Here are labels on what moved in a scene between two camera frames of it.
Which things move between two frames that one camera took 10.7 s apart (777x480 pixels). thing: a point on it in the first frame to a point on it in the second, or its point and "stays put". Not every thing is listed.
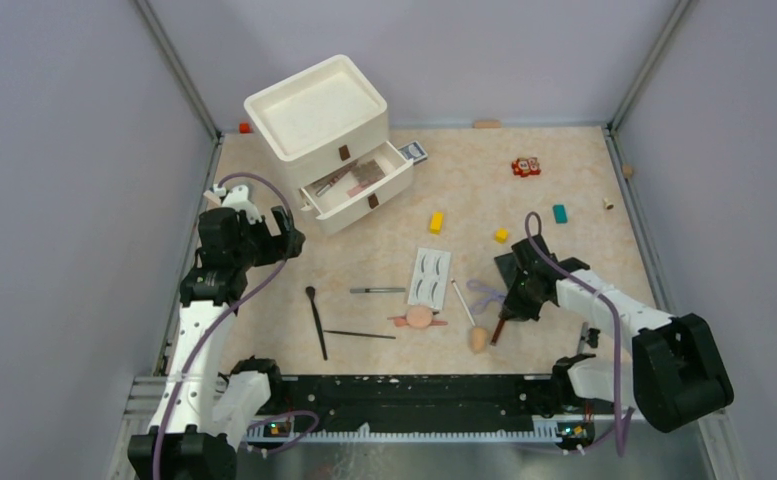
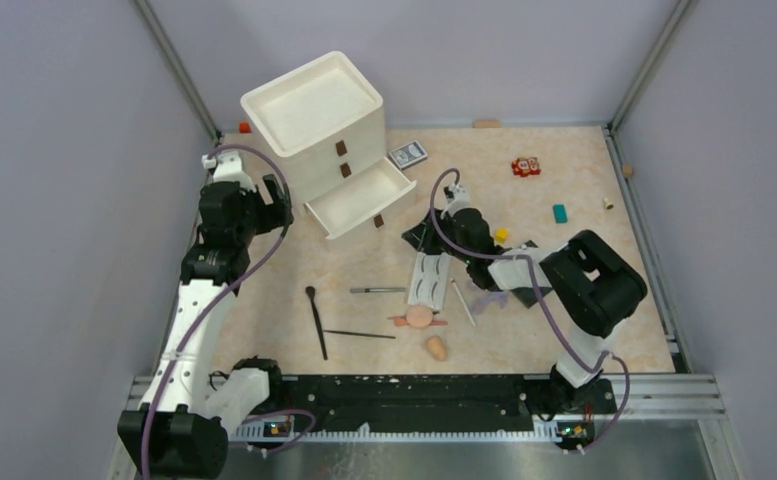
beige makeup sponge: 478,339 to 434,346
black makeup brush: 310,291 stays put
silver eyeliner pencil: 377,290 stays put
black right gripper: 513,308 to 422,238
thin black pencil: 360,334 stays put
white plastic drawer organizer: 326,130 stays put
